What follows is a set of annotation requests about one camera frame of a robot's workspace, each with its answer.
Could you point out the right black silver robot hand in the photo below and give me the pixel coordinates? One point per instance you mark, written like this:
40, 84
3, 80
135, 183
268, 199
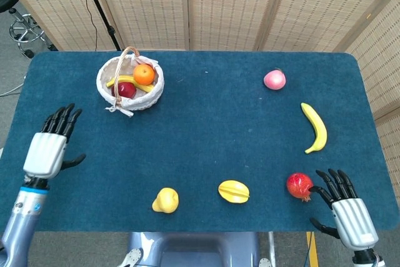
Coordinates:
354, 223

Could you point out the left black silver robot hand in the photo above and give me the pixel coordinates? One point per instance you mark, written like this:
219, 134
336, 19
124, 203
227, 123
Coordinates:
45, 154

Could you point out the orange fruit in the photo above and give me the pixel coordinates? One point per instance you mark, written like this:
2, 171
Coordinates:
144, 74

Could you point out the red pomegranate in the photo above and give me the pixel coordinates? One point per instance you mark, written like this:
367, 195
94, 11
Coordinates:
300, 185

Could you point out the wicker basket with cloth lining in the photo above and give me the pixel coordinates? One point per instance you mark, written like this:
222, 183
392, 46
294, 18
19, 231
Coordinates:
140, 101

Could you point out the white table leg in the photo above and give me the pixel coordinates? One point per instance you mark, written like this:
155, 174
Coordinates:
272, 245

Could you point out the red apple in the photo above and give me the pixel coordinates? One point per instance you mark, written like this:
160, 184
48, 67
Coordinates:
125, 90

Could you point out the large yellow banana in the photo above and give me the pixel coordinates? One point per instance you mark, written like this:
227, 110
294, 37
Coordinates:
318, 126

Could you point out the small yellow banana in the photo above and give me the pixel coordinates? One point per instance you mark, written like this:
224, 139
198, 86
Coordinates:
125, 78

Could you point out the yellow starfruit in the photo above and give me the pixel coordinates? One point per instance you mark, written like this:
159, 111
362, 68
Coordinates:
234, 192

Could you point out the office chair with chrome base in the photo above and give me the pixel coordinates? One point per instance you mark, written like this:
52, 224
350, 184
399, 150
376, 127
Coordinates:
26, 31

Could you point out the yellow pear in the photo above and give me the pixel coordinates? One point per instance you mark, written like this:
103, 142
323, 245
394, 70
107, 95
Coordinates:
165, 201

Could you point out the black tripod stand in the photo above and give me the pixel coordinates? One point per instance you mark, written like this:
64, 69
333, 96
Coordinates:
100, 10

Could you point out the blue tablecloth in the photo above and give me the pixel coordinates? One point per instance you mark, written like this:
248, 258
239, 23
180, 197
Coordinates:
200, 123

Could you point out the blue-grey robot torso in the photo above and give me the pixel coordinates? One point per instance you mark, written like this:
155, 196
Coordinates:
193, 248

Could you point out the pink peach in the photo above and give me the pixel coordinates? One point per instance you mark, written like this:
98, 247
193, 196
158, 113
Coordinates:
275, 79

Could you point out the woven bamboo folding screen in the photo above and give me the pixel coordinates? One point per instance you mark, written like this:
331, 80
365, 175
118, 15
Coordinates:
150, 7

